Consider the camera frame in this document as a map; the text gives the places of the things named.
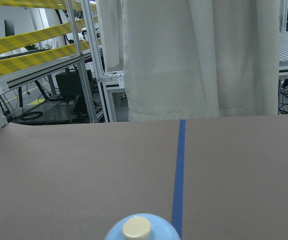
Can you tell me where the black computer tower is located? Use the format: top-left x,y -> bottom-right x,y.
55,70 -> 84,102

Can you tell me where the white curtain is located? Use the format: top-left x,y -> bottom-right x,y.
96,0 -> 280,121

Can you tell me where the aluminium frame post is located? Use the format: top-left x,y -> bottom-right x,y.
65,0 -> 103,123

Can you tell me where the yellow black barrier tape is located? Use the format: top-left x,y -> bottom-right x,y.
0,0 -> 102,80

